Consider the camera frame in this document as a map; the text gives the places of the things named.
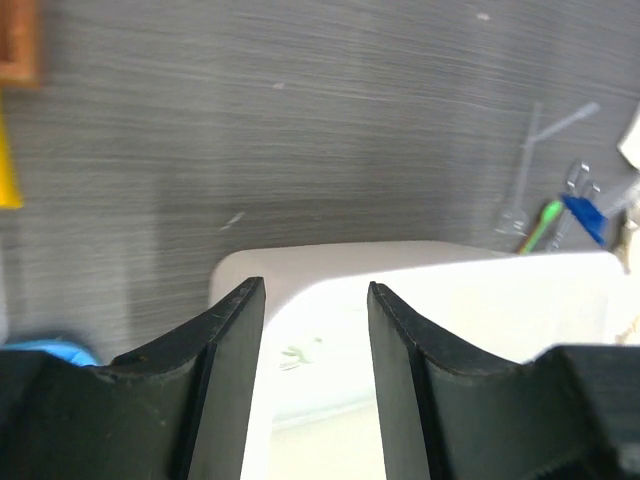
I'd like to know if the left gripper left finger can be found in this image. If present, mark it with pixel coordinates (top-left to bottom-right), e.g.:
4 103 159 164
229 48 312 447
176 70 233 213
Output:
1 277 266 479

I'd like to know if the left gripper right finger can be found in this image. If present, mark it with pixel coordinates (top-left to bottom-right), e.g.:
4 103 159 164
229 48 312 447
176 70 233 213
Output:
367 282 639 479

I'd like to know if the white plastic bin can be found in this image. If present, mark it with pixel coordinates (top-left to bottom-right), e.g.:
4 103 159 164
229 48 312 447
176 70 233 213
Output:
210 241 634 479

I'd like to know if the blue hexagonal cap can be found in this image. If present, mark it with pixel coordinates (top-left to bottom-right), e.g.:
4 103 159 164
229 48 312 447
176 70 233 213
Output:
560 180 639 248

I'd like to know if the blue plastic tray lid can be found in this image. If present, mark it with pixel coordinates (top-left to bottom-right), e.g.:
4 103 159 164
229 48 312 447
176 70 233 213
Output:
1 338 101 367

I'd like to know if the cream cloth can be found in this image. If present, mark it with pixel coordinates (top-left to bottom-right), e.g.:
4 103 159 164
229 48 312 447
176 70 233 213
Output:
616 109 639 345

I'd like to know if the green rainbow spoon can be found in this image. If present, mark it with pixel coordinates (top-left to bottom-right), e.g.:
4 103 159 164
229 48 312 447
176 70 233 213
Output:
516 199 564 255

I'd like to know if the yellow test tube rack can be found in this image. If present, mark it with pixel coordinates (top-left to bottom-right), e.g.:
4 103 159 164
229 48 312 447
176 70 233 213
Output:
0 115 23 209

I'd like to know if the wooden compartment tray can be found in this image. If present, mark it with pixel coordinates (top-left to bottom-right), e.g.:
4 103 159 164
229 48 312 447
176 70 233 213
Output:
1 0 41 88

